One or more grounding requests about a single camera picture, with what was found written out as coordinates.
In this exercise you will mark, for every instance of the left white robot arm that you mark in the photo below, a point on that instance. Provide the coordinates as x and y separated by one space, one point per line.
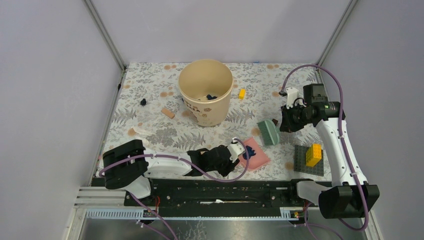
128 166

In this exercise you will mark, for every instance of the tan wooden block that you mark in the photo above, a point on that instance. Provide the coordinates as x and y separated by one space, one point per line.
168 113

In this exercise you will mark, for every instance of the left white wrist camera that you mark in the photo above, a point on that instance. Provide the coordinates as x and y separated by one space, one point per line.
235 149

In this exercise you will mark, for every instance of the floral table cloth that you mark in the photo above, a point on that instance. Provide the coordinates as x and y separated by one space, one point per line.
151 108

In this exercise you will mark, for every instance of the green hand brush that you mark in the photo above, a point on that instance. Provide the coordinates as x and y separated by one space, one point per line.
269 132

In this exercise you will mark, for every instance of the small yellow block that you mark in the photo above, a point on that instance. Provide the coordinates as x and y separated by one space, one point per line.
242 94

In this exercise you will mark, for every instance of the yellow lego brick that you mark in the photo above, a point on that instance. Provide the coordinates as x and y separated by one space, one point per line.
313 155

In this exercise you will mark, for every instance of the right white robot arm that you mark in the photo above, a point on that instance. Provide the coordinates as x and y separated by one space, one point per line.
350 194

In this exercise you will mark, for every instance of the grey lego baseplate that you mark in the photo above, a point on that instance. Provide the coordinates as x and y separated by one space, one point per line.
299 161

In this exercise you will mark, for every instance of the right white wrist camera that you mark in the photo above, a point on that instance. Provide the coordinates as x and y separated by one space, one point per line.
293 98

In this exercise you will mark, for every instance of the dark blue paper scrap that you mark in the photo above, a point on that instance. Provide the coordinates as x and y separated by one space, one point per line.
211 97

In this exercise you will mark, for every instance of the pink plastic dustpan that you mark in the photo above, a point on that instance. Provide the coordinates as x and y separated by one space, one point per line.
260 159

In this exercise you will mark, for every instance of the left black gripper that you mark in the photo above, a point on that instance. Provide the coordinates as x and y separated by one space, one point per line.
230 167

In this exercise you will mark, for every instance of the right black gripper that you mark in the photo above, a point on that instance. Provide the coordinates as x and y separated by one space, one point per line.
287 125

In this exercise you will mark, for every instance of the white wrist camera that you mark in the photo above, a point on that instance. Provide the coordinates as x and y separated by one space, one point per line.
235 149
293 98

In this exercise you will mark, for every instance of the small black paper scrap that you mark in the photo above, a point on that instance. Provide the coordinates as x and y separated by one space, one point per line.
143 102

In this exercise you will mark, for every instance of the white paper scrap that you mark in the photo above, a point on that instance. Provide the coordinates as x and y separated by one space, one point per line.
142 132

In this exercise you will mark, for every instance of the beige plastic bucket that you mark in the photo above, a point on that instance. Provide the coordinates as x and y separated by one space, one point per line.
206 77

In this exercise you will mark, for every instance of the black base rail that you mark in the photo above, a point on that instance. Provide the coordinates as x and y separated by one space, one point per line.
193 198

